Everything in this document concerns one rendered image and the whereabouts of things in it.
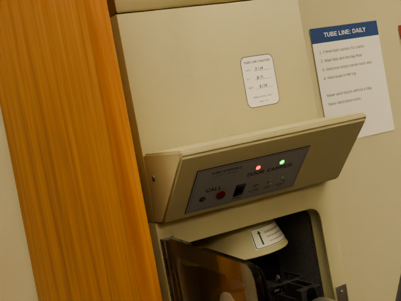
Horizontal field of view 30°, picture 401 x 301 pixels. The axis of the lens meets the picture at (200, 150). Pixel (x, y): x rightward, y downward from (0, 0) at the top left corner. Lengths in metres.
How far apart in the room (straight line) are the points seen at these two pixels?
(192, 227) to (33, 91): 0.34
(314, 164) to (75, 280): 0.41
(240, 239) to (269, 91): 0.23
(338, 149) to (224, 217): 0.20
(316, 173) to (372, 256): 0.74
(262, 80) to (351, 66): 0.70
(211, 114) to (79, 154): 0.21
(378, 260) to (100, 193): 1.02
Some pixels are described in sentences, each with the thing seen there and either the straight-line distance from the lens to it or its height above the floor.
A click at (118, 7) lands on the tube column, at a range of 1.08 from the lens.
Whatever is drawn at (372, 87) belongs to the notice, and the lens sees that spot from 1.89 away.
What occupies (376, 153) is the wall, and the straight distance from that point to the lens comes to 1.89.
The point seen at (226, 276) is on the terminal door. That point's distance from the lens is 0.86.
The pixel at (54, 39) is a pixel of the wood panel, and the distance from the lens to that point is 1.08.
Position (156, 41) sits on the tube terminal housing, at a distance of 1.09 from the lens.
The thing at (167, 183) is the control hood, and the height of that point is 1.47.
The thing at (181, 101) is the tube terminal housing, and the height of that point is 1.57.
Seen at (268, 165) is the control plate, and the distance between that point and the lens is 1.07.
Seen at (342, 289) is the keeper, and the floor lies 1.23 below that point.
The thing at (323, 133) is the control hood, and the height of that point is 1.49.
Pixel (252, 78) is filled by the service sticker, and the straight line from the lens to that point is 1.16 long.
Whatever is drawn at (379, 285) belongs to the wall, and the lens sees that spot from 1.90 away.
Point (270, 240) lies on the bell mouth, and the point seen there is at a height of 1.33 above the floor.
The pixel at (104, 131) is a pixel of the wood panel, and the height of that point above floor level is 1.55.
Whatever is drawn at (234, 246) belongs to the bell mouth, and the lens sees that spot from 1.18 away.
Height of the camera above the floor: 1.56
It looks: 3 degrees down
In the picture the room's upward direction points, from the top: 10 degrees counter-clockwise
